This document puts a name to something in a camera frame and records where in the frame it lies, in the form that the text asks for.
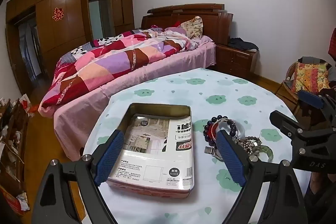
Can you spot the cloud print tablecloth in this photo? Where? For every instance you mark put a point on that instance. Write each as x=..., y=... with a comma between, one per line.
x=210, y=90

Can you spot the red paper decoration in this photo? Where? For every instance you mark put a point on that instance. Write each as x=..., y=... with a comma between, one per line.
x=58, y=14

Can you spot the colourful patterned cushion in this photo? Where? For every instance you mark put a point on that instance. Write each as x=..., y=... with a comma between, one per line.
x=311, y=77

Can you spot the dark folded clothes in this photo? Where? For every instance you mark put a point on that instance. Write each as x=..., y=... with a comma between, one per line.
x=241, y=44

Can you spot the patchwork quilt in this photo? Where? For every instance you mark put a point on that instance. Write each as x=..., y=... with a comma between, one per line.
x=110, y=64

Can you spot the silver metal wristwatch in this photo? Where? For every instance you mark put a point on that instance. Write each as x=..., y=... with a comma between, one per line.
x=211, y=151

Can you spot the wooden wardrobe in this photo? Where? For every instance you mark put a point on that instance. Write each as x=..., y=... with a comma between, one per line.
x=68, y=3

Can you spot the wooden headboard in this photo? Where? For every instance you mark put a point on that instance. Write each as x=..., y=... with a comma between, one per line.
x=215, y=22

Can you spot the wooden nightstand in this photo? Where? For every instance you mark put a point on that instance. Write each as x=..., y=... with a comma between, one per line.
x=233, y=61

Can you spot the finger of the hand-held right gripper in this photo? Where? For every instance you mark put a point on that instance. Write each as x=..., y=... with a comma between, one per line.
x=311, y=99
x=287, y=123

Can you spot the bed with pink sheet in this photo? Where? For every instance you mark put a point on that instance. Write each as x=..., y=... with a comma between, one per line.
x=147, y=74

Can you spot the wicker chair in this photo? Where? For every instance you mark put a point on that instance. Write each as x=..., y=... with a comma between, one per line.
x=286, y=85

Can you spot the printed paper sheet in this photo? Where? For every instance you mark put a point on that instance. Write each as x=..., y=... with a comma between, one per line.
x=157, y=155

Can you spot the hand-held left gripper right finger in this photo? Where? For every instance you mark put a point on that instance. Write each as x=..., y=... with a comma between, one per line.
x=231, y=158

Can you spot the rectangular metal tin box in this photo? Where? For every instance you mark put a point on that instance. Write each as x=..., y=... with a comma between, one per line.
x=147, y=190

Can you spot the floral pillow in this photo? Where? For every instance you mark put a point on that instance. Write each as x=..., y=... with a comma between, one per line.
x=193, y=27

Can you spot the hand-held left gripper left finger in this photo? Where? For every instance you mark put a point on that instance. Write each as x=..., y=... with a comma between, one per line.
x=110, y=158

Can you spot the cluttered wooden shelf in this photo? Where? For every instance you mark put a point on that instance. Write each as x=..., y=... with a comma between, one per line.
x=11, y=140

